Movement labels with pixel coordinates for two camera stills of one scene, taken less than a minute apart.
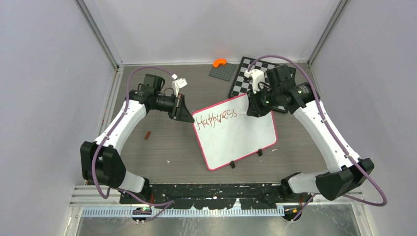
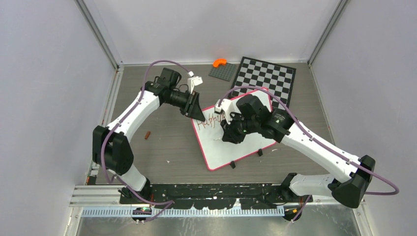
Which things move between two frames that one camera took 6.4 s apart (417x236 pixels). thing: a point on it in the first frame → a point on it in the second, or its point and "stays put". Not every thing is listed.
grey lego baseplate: [224, 72] stays put
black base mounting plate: [214, 196] stays put
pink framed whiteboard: [227, 133] stays put
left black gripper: [180, 111] → [192, 108]
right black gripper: [254, 108] → [229, 133]
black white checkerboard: [242, 85] stays put
